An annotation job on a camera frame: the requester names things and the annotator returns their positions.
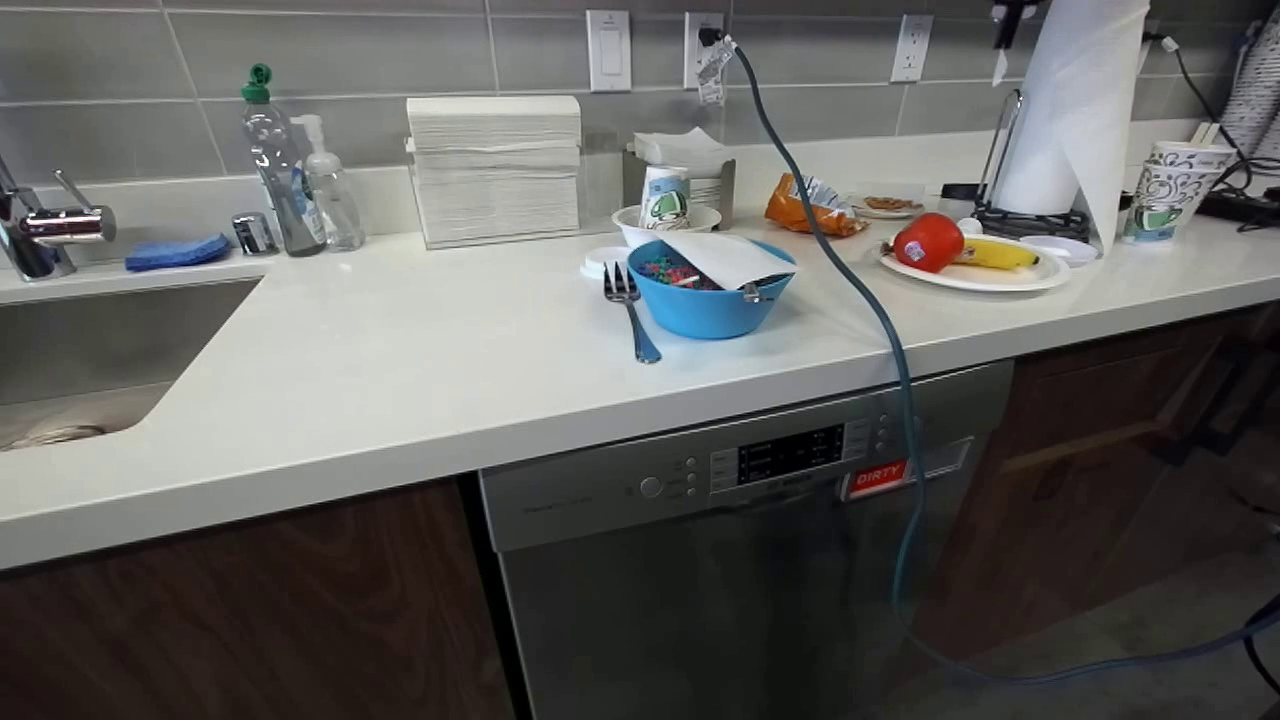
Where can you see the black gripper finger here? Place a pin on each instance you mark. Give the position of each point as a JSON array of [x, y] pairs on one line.
[[1010, 25]]

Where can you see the white paper towel roll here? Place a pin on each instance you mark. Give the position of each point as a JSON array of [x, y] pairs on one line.
[[1070, 110]]

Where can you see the printed paper coffee cup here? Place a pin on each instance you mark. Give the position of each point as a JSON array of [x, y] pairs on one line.
[[1165, 195]]

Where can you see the white cup lid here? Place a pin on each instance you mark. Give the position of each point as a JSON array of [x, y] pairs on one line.
[[1065, 250]]

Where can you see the upturned printed paper cup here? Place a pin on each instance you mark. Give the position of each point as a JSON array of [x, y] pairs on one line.
[[665, 198]]

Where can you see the small black object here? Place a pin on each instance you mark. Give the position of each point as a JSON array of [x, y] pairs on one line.
[[960, 191]]

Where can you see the small plate with cookies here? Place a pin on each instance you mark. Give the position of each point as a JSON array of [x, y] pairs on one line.
[[890, 205]]

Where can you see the bundle of stir sticks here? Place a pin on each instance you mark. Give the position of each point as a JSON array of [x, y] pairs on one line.
[[1205, 134]]

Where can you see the yellow banana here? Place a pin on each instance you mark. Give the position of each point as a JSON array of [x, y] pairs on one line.
[[1000, 256]]

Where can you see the red apple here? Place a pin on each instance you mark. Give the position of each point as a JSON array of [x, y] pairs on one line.
[[930, 243]]

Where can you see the orange snack bag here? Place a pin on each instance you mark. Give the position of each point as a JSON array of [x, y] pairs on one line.
[[795, 210]]

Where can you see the black power strip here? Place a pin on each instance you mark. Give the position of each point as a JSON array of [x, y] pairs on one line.
[[1240, 208]]

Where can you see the napkin holder with napkins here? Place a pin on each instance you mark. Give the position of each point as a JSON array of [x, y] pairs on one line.
[[690, 155]]

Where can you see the white paper napkin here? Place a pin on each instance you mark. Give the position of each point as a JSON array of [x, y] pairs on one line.
[[730, 258]]

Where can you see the heap of coloured candies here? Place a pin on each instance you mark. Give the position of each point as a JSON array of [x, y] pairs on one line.
[[672, 271]]

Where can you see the blue bowl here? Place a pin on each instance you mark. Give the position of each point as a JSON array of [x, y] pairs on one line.
[[705, 312]]

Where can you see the white bowl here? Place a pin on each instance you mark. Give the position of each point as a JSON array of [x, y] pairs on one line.
[[636, 232]]

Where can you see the dark wood cabinet door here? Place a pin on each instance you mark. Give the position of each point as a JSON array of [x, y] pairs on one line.
[[250, 620], [1100, 470]]

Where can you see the red and white magnet sign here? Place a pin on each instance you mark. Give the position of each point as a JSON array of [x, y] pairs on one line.
[[880, 476]]

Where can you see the white plastic lid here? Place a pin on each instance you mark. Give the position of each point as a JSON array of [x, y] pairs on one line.
[[600, 262]]

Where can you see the metal fork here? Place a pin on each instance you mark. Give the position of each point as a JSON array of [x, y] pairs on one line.
[[635, 320]]

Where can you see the stack of folded paper towels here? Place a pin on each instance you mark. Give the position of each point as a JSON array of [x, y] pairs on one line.
[[495, 170]]

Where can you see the steel dishwasher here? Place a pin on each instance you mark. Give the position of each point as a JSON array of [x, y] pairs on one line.
[[700, 600]]

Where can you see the clear pump bottle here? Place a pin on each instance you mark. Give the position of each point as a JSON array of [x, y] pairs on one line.
[[333, 200]]

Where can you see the clear bottle with green cap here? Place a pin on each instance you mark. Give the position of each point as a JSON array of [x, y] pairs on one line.
[[283, 170]]

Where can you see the small chrome cylinder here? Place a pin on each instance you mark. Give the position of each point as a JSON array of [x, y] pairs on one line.
[[253, 234]]

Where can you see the blue sponge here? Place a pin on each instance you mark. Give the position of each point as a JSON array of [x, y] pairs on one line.
[[177, 253]]

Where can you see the steel sink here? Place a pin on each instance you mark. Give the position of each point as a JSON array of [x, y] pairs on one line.
[[90, 350]]

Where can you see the chrome tap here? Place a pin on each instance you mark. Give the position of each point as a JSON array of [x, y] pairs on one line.
[[45, 225]]

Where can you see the white wall socket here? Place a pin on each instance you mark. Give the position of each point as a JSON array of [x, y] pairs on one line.
[[692, 62], [911, 47]]

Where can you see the white light switch plate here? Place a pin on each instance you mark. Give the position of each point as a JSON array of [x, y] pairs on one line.
[[609, 50]]

